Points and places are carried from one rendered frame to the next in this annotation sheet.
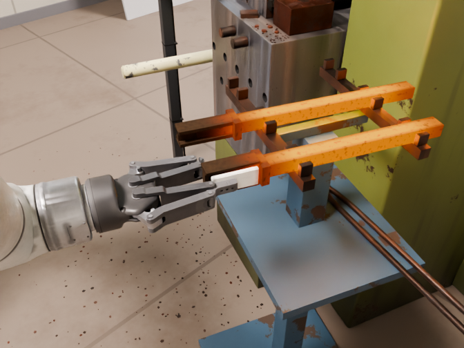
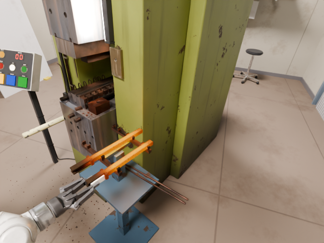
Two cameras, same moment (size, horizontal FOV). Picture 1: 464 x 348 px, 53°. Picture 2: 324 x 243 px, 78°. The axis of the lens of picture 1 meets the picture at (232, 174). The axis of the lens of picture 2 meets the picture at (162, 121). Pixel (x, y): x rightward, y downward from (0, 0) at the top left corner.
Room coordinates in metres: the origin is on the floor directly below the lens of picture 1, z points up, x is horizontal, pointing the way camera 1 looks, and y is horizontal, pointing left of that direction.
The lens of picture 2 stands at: (-0.12, 0.06, 1.69)
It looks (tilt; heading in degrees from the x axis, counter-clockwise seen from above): 35 degrees down; 329
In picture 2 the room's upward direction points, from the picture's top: 4 degrees clockwise
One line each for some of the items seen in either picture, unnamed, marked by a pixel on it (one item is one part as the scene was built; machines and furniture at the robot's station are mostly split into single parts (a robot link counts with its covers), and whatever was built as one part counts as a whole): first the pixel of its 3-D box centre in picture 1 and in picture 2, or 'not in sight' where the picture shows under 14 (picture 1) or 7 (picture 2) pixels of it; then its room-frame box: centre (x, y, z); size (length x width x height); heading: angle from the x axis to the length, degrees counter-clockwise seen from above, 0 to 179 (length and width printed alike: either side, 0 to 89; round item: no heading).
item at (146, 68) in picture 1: (183, 61); (50, 124); (1.56, 0.17, 0.62); 0.44 x 0.05 x 0.05; 114
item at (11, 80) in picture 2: not in sight; (11, 80); (1.66, 0.34, 1.01); 0.07 x 0.05 x 0.07; 49
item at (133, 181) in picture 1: (168, 179); (75, 189); (0.51, 0.09, 0.94); 0.11 x 0.01 x 0.04; 118
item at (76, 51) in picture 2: not in sight; (93, 42); (1.36, -0.24, 1.32); 0.42 x 0.20 x 0.10; 114
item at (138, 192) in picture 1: (175, 196); (80, 194); (0.48, 0.08, 0.94); 0.11 x 0.01 x 0.04; 102
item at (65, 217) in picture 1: (68, 212); (43, 215); (0.45, 0.22, 0.94); 0.09 x 0.06 x 0.09; 20
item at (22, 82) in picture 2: not in sight; (23, 82); (1.60, 0.26, 1.01); 0.07 x 0.05 x 0.07; 49
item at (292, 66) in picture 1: (319, 74); (108, 119); (1.32, -0.27, 0.69); 0.56 x 0.38 x 0.45; 114
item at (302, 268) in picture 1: (304, 217); (119, 177); (0.71, -0.15, 0.67); 0.40 x 0.30 x 0.02; 22
